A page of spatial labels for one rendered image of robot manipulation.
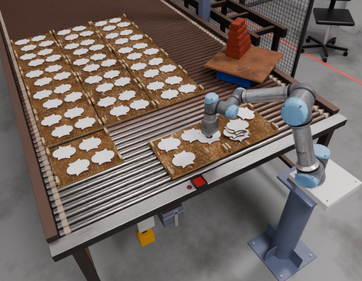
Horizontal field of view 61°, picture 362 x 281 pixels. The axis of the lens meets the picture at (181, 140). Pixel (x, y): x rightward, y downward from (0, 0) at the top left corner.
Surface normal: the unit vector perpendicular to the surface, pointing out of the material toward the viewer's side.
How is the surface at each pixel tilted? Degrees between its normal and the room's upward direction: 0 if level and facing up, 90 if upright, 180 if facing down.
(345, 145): 0
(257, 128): 0
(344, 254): 0
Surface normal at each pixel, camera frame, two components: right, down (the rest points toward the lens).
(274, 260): -0.03, -0.72
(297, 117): -0.59, 0.50
